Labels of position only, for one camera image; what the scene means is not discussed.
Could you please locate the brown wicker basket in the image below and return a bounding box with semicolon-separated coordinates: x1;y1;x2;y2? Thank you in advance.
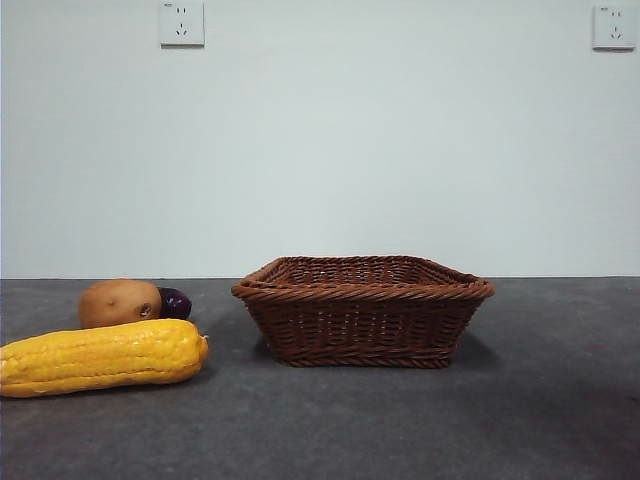
231;255;496;370

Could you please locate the purple eggplant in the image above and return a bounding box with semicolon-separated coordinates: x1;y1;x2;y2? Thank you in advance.
158;287;193;321

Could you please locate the brown potato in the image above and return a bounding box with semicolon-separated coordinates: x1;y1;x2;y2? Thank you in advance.
78;279;164;330

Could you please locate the yellow corn cob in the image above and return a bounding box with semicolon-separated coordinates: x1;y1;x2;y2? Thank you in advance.
0;318;210;400

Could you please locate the white wall socket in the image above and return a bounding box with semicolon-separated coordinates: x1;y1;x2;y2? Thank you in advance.
159;0;206;50
592;4;630;52

